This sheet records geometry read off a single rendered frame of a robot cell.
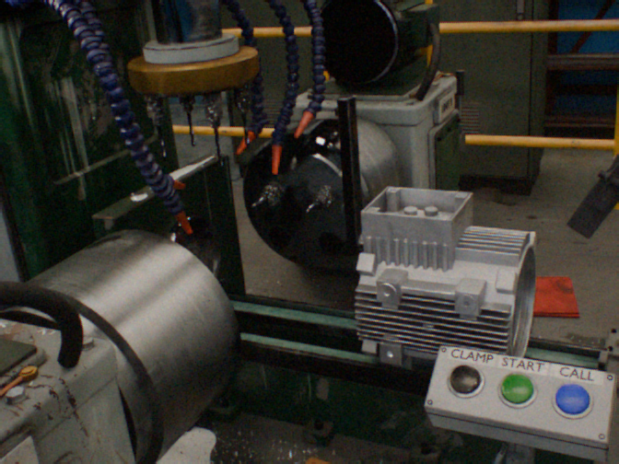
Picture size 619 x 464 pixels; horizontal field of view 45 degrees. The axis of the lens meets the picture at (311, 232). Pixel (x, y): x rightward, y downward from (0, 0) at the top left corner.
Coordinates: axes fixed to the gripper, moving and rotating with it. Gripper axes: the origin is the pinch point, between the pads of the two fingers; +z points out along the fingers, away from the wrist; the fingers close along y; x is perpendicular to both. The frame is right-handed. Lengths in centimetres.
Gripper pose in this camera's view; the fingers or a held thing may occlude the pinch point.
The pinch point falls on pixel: (596, 205)
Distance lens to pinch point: 87.7
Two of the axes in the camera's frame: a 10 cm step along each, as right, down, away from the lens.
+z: -3.8, 7.5, 5.4
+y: -4.5, 3.7, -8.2
